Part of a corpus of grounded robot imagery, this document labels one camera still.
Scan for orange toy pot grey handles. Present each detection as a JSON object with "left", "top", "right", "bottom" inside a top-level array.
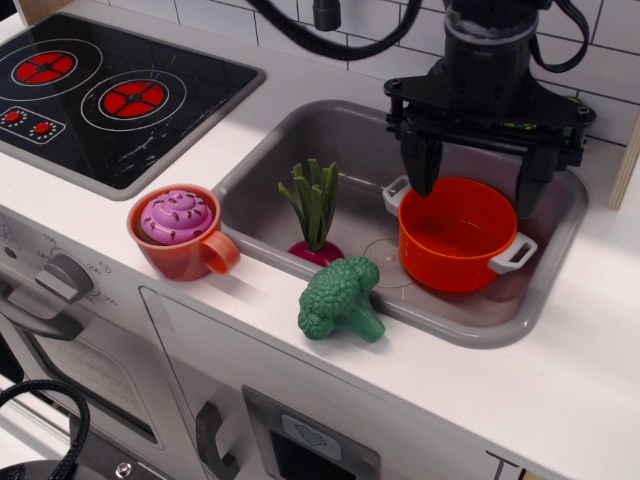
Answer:
[{"left": 382, "top": 176, "right": 538, "bottom": 293}]

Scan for orange plastic cup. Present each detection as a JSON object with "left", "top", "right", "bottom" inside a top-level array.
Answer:
[{"left": 127, "top": 184, "right": 240, "bottom": 281}]

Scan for pink toy cupcake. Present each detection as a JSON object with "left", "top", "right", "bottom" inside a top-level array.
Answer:
[{"left": 139, "top": 189, "right": 215, "bottom": 246}]

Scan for black braided cable lower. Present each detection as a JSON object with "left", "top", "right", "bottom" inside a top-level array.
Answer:
[{"left": 0, "top": 379, "right": 92, "bottom": 480}]

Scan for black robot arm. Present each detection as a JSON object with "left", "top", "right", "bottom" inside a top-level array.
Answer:
[{"left": 385, "top": 1, "right": 596, "bottom": 219}]

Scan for grey toy sink basin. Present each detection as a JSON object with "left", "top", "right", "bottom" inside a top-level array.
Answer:
[{"left": 214, "top": 101, "right": 588, "bottom": 349}]

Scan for green avocado toy slice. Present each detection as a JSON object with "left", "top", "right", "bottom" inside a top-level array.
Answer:
[{"left": 501, "top": 96, "right": 594, "bottom": 131}]

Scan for black toy stove top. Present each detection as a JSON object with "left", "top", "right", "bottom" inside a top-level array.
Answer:
[{"left": 1, "top": 14, "right": 265, "bottom": 201}]

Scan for toy beet with green leaves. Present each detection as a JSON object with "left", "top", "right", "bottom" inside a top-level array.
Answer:
[{"left": 278, "top": 158, "right": 344, "bottom": 267}]

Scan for wooden side panel right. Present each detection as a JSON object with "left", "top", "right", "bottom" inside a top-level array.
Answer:
[{"left": 607, "top": 116, "right": 640, "bottom": 211}]

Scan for black braided cable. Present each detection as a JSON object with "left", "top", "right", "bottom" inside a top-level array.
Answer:
[
  {"left": 244, "top": 0, "right": 426, "bottom": 62},
  {"left": 0, "top": 379, "right": 92, "bottom": 480}
]

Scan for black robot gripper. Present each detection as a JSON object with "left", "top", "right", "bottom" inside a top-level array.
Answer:
[{"left": 384, "top": 61, "right": 596, "bottom": 219}]

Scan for grey oven door handle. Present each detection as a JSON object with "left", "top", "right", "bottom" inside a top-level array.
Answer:
[{"left": 1, "top": 281, "right": 84, "bottom": 341}]

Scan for grey cabinet door handle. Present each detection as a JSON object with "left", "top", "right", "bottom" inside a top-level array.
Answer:
[{"left": 196, "top": 402, "right": 240, "bottom": 480}]

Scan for green toy broccoli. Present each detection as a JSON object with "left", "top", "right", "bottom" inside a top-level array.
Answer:
[{"left": 298, "top": 256, "right": 385, "bottom": 343}]

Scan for grey dishwasher panel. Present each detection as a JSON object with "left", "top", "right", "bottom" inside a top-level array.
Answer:
[{"left": 242, "top": 386, "right": 381, "bottom": 480}]

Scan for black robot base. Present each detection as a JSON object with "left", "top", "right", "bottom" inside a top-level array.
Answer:
[{"left": 1, "top": 460, "right": 160, "bottom": 480}]

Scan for grey oven knob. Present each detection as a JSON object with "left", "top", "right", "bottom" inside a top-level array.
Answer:
[{"left": 35, "top": 254, "right": 94, "bottom": 304}]

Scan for black braided cable upper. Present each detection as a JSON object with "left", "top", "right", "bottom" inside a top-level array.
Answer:
[{"left": 244, "top": 0, "right": 426, "bottom": 62}]

